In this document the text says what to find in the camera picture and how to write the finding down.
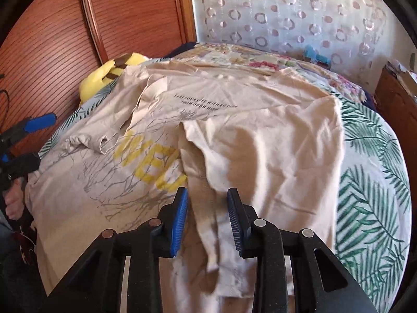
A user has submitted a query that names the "ribbed wooden headboard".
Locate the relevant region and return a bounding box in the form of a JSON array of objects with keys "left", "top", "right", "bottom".
[{"left": 0, "top": 0, "right": 198, "bottom": 157}]

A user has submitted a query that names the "person's left hand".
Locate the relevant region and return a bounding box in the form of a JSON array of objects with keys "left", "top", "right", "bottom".
[{"left": 5, "top": 183, "right": 26, "bottom": 220}]

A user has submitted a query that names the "beige printed T-shirt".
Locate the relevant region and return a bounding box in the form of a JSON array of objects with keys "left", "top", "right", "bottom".
[{"left": 24, "top": 57, "right": 346, "bottom": 313}]

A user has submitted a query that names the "wooden dresser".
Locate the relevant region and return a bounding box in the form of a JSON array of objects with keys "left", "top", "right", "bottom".
[{"left": 373, "top": 60, "right": 417, "bottom": 157}]

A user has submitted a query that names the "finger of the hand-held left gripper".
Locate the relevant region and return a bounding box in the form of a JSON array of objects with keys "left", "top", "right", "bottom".
[
  {"left": 0, "top": 113, "right": 57, "bottom": 141},
  {"left": 0, "top": 152, "right": 41, "bottom": 178}
]

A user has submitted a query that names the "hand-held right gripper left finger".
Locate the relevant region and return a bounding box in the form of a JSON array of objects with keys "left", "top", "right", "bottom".
[{"left": 41, "top": 186, "right": 189, "bottom": 313}]

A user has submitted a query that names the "yellow plush toy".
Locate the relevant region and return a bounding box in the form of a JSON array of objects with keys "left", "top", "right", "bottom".
[{"left": 79, "top": 52, "right": 150, "bottom": 106}]

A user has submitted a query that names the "circle pattern sheer curtain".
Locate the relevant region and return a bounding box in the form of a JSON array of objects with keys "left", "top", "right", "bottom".
[{"left": 189, "top": 0, "right": 408, "bottom": 82}]

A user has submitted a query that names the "dark red patterned cloth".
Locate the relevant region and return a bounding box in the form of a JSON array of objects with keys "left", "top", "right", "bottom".
[{"left": 18, "top": 228, "right": 38, "bottom": 264}]

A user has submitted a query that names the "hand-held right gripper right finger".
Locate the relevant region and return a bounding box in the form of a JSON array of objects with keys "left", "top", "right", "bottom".
[{"left": 226, "top": 187, "right": 378, "bottom": 313}]

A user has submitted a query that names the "teal tissue box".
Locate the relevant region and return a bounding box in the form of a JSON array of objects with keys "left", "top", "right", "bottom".
[{"left": 304, "top": 45, "right": 329, "bottom": 66}]

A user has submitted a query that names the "cardboard box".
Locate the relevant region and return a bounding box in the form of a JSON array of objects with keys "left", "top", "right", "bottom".
[{"left": 396, "top": 70, "right": 417, "bottom": 97}]

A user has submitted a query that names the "black cable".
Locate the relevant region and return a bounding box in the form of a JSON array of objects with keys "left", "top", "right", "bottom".
[{"left": 0, "top": 73, "right": 11, "bottom": 129}]

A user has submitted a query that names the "green leaf print bed cover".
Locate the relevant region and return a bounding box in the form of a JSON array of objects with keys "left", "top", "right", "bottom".
[{"left": 39, "top": 59, "right": 411, "bottom": 300}]

